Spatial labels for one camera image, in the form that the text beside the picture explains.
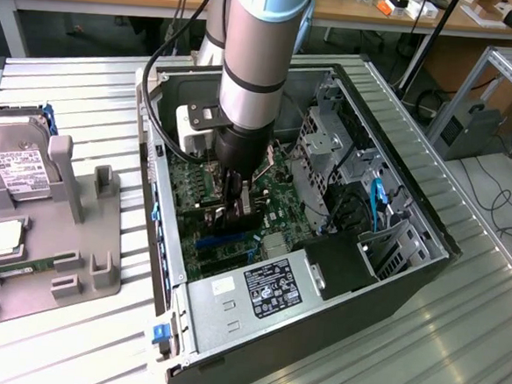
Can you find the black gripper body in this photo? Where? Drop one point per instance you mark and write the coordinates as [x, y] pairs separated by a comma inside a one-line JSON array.
[[245, 152]]

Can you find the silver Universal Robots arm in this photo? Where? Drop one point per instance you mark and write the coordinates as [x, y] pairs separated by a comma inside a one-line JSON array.
[[257, 47]]

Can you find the metal socket cover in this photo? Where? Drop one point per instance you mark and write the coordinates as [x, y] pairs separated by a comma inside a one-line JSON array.
[[272, 162]]

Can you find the green motherboard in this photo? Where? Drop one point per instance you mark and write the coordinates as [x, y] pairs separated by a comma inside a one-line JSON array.
[[290, 203]]

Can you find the silver chipset heatsink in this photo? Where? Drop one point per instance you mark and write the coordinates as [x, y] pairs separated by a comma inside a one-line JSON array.
[[275, 244]]

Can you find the blue expansion slot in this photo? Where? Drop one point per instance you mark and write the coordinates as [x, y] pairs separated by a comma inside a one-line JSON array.
[[217, 241]]

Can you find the black expansion slot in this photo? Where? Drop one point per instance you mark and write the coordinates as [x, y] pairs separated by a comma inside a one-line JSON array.
[[225, 256], [224, 266]]

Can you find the silver perforated disk bay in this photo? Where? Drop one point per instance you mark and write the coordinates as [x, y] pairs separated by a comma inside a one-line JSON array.
[[321, 139]]

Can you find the silver power supply unit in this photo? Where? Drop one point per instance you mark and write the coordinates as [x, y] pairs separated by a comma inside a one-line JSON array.
[[210, 316]]

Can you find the blue case latch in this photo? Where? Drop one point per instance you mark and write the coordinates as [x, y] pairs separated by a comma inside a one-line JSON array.
[[161, 332]]

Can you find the silver slanted disk bay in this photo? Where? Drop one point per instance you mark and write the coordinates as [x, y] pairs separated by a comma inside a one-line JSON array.
[[410, 251]]

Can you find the open black PC case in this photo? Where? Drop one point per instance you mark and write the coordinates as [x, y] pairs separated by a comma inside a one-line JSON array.
[[314, 358]]

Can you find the grey plastic parts rack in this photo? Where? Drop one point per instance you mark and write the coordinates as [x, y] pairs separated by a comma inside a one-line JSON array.
[[50, 239]]

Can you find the small orange box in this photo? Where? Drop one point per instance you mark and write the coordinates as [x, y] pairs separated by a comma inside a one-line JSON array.
[[385, 7]]

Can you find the black and white box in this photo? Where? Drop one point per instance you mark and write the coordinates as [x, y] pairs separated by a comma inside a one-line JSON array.
[[403, 8]]

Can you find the black tripod pole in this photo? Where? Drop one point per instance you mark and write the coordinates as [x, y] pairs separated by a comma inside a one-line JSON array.
[[429, 41]]

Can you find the silver hard disk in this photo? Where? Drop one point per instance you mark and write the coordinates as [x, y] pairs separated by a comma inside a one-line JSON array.
[[16, 171]]

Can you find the green loose RAM stick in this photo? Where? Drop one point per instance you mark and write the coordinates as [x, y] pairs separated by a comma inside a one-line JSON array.
[[26, 268]]

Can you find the grey metal box unit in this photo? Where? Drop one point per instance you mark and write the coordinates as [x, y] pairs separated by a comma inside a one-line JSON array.
[[466, 132]]

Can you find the small white box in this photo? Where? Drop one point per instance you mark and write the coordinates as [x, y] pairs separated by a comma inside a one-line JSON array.
[[429, 11]]

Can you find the silver CPU chip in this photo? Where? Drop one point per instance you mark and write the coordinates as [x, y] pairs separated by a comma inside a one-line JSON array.
[[2, 238]]

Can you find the white paper sheets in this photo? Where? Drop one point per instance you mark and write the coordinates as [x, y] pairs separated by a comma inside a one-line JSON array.
[[470, 14]]

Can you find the brown cardboard box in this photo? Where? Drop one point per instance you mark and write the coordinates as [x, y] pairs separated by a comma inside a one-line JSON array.
[[488, 6]]

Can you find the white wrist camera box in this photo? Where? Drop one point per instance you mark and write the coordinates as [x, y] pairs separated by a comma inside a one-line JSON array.
[[189, 134]]

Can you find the wooden desk with white frame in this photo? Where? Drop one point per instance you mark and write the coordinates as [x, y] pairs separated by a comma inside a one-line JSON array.
[[361, 12]]

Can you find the blue disk bracket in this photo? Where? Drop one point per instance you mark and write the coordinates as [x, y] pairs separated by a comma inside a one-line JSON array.
[[50, 118]]

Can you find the aluminium profile frame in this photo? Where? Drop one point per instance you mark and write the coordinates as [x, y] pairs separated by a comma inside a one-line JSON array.
[[511, 65]]

